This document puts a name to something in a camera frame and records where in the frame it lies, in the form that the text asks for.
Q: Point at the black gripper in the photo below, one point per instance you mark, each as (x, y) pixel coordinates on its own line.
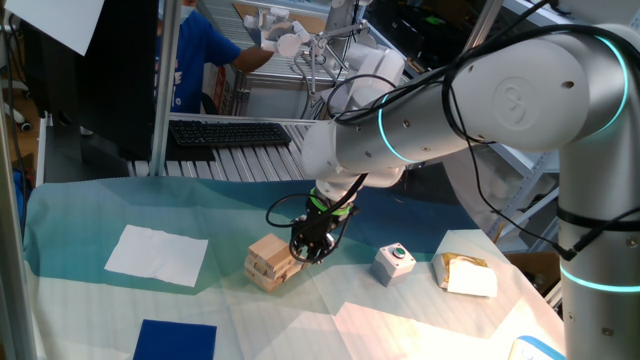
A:
(320, 225)

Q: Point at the protruding wooden Jenga block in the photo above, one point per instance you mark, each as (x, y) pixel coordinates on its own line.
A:
(295, 271)

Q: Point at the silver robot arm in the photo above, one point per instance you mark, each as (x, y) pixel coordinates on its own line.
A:
(500, 100)

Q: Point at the wooden Jenga tower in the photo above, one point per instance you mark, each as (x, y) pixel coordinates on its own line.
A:
(270, 250)

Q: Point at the white green button box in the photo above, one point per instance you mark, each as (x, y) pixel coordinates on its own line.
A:
(390, 267)

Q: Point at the teal white tablecloth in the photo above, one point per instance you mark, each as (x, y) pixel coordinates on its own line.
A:
(200, 200)

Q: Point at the black keyboard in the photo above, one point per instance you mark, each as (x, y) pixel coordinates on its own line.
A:
(230, 134)

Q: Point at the white paper sheet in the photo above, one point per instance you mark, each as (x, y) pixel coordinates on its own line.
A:
(155, 255)

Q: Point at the gold tissue pack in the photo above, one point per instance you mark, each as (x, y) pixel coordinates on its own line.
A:
(470, 280)

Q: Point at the blue square sheet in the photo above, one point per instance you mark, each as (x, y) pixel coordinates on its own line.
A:
(175, 342)

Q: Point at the white haptic control device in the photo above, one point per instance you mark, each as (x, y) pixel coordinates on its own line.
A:
(287, 42)

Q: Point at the person in blue shirt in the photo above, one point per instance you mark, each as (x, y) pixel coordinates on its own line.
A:
(192, 60)

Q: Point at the brown cardboard box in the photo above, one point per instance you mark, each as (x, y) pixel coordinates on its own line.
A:
(532, 267)

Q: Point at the wooden board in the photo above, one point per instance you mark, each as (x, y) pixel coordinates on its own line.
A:
(312, 22)

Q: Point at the black monitor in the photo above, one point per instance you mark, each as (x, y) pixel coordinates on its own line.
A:
(115, 75)

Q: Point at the white metal shelf rack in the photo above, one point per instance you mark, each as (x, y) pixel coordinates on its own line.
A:
(525, 15)

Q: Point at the white paper on monitor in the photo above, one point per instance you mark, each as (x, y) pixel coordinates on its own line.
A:
(55, 20)

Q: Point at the aluminium frame post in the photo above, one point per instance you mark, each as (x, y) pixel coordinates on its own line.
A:
(12, 250)
(167, 75)
(552, 297)
(482, 22)

